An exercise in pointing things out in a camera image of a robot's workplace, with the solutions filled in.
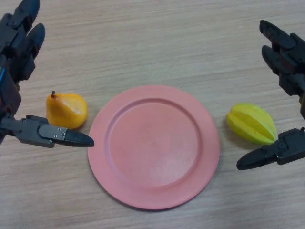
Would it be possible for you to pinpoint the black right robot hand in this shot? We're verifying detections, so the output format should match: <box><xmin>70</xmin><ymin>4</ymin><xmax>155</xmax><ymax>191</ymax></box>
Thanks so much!
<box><xmin>259</xmin><ymin>20</ymin><xmax>305</xmax><ymax>170</ymax></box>

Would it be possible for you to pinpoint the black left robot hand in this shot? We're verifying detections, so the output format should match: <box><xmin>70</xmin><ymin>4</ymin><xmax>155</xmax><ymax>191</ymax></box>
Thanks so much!
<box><xmin>0</xmin><ymin>0</ymin><xmax>95</xmax><ymax>148</ymax></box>

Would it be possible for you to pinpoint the yellow pear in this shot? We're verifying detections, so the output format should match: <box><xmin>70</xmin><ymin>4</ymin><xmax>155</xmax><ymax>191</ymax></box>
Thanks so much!
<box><xmin>46</xmin><ymin>90</ymin><xmax>88</xmax><ymax>130</ymax></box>

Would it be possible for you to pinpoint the pink round plate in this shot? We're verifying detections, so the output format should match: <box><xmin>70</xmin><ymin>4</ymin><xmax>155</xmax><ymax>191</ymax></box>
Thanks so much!
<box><xmin>87</xmin><ymin>85</ymin><xmax>220</xmax><ymax>211</ymax></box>

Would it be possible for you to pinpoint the yellow-green starfruit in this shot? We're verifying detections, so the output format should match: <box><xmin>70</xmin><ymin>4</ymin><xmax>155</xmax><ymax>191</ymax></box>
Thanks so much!
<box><xmin>225</xmin><ymin>103</ymin><xmax>278</xmax><ymax>145</ymax></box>

